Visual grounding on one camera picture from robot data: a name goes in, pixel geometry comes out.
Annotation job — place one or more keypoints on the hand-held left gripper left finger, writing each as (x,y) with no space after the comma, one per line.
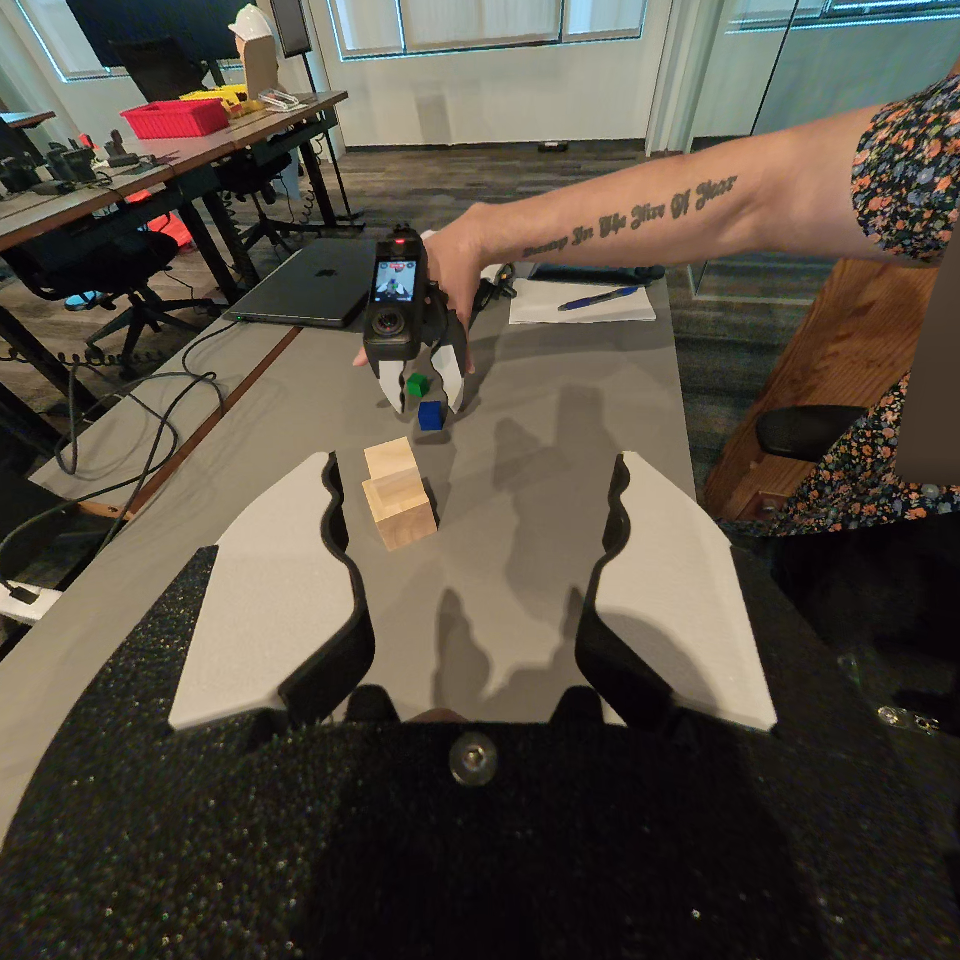
(262,600)

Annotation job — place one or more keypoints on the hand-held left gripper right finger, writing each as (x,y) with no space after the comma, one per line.
(675,600)

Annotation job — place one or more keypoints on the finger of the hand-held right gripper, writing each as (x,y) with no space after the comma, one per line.
(394,390)
(451,379)

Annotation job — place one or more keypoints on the green cube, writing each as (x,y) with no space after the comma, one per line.
(417,385)

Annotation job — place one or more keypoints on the person's right forearm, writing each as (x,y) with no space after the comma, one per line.
(675,202)

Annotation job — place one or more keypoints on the person's right hand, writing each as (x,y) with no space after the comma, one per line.
(457,255)

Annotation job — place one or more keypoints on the blue cube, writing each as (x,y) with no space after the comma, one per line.
(431,416)

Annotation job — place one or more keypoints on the small wooden block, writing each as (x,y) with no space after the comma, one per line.
(390,457)

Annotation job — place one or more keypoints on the white paper sheet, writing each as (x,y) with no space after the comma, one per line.
(540,309)

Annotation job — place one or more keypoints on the dark grey laptop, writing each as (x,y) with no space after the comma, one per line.
(307,281)

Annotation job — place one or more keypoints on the large wooden block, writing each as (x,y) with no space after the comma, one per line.
(405,517)

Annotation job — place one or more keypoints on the blue pen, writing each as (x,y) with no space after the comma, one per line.
(600,298)

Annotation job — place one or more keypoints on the black notebook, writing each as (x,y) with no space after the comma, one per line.
(592,273)

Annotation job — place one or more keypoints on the black chair armrest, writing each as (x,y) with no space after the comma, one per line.
(810,431)

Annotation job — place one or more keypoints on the white power adapter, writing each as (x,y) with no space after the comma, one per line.
(37,604)

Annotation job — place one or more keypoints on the clear plastic holder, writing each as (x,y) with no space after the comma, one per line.
(279,99)

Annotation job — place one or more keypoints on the cardboard stand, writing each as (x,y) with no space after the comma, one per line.
(262,67)

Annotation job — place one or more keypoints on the yellow plastic bin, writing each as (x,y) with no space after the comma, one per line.
(217,97)

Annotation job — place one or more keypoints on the red plastic basket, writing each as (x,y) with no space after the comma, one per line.
(172,120)

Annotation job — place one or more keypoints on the black speaker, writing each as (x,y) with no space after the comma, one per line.
(289,26)

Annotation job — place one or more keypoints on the long wooden office desk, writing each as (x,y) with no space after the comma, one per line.
(112,184)

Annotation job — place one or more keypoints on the white hard hat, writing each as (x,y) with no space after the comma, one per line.
(253,21)

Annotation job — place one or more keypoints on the black desk devices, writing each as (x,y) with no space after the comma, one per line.
(67,161)

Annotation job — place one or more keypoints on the large dark monitor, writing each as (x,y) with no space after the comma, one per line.
(150,30)

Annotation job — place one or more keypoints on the floral dress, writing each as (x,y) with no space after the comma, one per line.
(907,172)

